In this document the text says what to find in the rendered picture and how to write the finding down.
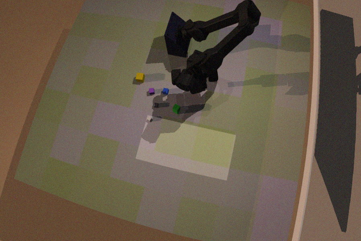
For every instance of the yellow block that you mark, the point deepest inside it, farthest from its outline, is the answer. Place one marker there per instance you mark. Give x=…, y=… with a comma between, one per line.
x=140, y=77

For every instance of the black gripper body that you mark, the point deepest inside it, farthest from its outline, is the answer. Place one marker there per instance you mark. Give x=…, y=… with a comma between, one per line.
x=176, y=73

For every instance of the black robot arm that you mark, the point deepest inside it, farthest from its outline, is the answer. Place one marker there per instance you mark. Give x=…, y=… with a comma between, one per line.
x=191, y=79

